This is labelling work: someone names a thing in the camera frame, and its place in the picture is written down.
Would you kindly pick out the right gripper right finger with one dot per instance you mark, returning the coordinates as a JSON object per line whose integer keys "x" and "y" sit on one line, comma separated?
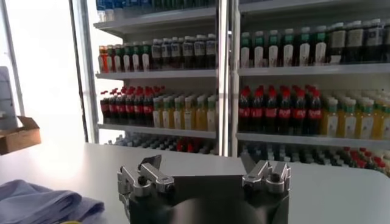
{"x": 268, "y": 178}

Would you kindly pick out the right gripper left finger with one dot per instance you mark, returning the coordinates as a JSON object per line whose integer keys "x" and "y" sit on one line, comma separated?
{"x": 155, "y": 179}

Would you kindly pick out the purple t-shirt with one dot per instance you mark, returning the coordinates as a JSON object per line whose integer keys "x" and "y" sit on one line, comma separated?
{"x": 42, "y": 204}

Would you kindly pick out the red cap cola bottle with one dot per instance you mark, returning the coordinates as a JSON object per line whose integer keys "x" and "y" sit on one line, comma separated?
{"x": 257, "y": 112}
{"x": 244, "y": 112}
{"x": 314, "y": 114}
{"x": 148, "y": 108}
{"x": 122, "y": 108}
{"x": 105, "y": 108}
{"x": 285, "y": 113}
{"x": 113, "y": 108}
{"x": 139, "y": 108}
{"x": 299, "y": 113}
{"x": 271, "y": 113}
{"x": 130, "y": 108}

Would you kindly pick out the grey metal shelf unit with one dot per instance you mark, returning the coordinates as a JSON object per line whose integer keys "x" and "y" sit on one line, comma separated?
{"x": 304, "y": 70}
{"x": 158, "y": 74}

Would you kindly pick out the green cap white label bottle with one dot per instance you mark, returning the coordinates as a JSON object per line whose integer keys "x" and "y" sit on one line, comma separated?
{"x": 118, "y": 60}
{"x": 136, "y": 58}
{"x": 288, "y": 49}
{"x": 259, "y": 51}
{"x": 245, "y": 51}
{"x": 111, "y": 60}
{"x": 273, "y": 50}
{"x": 146, "y": 58}
{"x": 304, "y": 48}
{"x": 320, "y": 47}
{"x": 127, "y": 59}

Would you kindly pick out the dark bottle white label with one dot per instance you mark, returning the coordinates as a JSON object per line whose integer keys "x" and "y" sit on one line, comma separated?
{"x": 200, "y": 51}
{"x": 166, "y": 53}
{"x": 188, "y": 52}
{"x": 211, "y": 51}
{"x": 156, "y": 54}
{"x": 176, "y": 53}

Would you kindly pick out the orange red tea bottle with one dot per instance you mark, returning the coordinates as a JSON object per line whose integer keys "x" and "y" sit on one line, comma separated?
{"x": 103, "y": 60}

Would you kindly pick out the open cardboard box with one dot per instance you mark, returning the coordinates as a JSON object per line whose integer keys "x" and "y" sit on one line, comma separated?
{"x": 21, "y": 138}

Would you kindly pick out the dark bottle beige label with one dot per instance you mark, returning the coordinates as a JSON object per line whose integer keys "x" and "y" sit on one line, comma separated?
{"x": 337, "y": 43}
{"x": 355, "y": 42}

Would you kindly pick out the dark bottle grey label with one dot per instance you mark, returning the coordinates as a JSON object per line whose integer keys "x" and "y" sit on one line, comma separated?
{"x": 375, "y": 40}
{"x": 387, "y": 41}

